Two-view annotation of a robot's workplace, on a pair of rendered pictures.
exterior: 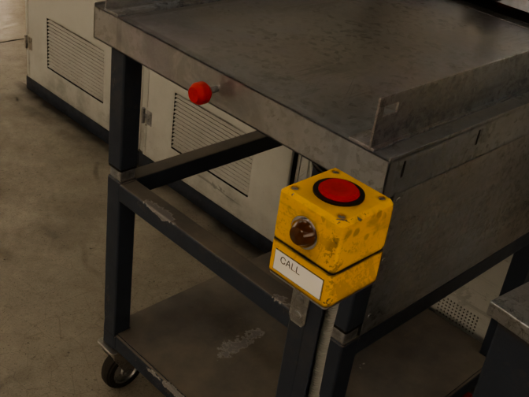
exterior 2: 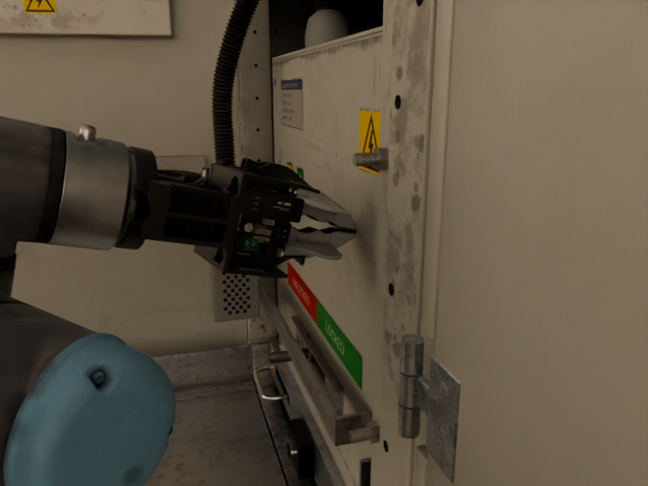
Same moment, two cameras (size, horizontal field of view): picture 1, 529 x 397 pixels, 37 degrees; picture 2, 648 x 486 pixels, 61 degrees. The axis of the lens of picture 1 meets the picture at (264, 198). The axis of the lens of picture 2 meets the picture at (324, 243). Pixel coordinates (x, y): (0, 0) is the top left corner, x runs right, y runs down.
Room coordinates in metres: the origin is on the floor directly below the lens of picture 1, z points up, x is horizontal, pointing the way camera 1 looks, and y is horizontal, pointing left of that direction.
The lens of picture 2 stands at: (1.06, -0.73, 1.35)
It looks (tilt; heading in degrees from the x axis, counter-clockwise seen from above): 16 degrees down; 32
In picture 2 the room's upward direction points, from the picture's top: straight up
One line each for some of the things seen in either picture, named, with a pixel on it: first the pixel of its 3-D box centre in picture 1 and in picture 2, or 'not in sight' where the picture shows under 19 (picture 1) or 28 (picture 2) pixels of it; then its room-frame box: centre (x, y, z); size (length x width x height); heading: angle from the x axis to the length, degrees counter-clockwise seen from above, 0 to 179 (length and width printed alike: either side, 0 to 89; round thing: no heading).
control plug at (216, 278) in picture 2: not in sight; (235, 262); (1.67, -0.18, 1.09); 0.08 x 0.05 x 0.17; 138
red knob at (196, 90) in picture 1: (205, 91); not in sight; (1.03, 0.10, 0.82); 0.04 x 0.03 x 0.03; 138
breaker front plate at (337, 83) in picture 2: not in sight; (313, 262); (1.58, -0.39, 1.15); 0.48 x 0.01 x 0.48; 48
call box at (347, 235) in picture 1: (329, 235); not in sight; (0.65, -0.07, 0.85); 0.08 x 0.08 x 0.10; 48
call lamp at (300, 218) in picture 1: (300, 234); not in sight; (0.62, -0.04, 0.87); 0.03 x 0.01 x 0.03; 48
